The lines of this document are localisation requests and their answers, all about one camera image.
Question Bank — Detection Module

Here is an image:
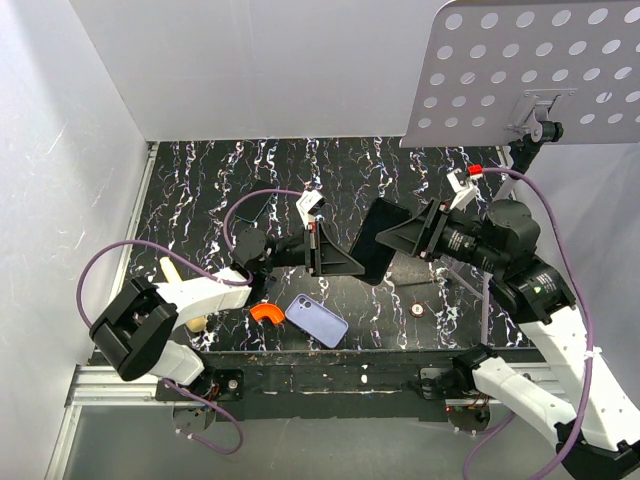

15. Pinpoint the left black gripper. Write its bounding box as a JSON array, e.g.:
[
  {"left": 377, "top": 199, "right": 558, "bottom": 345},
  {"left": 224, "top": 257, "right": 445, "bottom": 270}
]
[{"left": 265, "top": 223, "right": 366, "bottom": 279}]

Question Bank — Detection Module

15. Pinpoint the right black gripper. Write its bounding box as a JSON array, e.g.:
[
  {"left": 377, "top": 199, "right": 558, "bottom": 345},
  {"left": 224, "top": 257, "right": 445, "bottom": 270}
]
[{"left": 374, "top": 196, "right": 504, "bottom": 275}]

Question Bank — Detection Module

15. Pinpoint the black phone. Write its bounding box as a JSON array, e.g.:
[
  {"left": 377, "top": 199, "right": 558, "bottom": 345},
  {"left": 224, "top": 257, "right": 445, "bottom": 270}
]
[{"left": 348, "top": 197, "right": 413, "bottom": 287}]

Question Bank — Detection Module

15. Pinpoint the lavender phone case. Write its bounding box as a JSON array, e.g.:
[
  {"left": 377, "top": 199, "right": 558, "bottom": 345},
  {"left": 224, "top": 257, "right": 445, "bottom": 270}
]
[{"left": 284, "top": 294, "right": 349, "bottom": 349}]

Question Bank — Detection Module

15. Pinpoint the black smartphone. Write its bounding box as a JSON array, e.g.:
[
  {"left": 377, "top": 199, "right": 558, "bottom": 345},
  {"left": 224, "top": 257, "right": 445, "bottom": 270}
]
[{"left": 234, "top": 180, "right": 276, "bottom": 222}]

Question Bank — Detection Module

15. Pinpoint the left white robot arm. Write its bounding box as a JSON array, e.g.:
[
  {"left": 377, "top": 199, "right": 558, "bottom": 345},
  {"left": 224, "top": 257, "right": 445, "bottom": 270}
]
[{"left": 89, "top": 223, "right": 365, "bottom": 400}]

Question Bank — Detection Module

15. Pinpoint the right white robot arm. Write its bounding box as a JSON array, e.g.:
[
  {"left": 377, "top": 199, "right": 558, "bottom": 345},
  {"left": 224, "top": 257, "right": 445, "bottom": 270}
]
[{"left": 376, "top": 199, "right": 639, "bottom": 479}]

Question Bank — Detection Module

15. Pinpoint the small round coin object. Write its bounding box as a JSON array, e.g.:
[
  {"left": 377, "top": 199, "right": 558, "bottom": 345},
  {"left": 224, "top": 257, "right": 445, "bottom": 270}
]
[{"left": 410, "top": 303, "right": 424, "bottom": 318}]

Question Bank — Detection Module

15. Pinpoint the orange curved pipe piece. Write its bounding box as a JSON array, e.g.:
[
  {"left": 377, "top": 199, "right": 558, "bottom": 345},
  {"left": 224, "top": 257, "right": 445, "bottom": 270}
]
[{"left": 249, "top": 303, "right": 285, "bottom": 325}]

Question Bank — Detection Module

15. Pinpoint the cream wooden pestle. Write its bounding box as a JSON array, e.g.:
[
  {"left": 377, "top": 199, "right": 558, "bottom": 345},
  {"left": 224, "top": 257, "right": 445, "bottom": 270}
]
[{"left": 159, "top": 256, "right": 207, "bottom": 333}]

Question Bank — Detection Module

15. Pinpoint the perforated music stand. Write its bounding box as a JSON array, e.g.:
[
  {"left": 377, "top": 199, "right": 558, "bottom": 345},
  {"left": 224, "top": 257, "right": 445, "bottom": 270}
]
[{"left": 401, "top": 1, "right": 639, "bottom": 341}]

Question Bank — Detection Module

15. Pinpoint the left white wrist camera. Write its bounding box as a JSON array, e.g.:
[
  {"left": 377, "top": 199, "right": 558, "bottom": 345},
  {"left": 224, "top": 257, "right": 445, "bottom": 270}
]
[{"left": 296, "top": 190, "right": 326, "bottom": 230}]

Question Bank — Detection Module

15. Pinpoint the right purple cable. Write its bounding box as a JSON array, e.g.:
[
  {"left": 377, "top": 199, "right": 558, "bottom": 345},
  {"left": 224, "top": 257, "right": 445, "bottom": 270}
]
[{"left": 462, "top": 167, "right": 596, "bottom": 480}]

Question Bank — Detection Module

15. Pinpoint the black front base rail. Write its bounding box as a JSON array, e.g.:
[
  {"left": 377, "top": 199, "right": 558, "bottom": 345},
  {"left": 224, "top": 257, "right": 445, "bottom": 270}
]
[{"left": 69, "top": 349, "right": 551, "bottom": 426}]

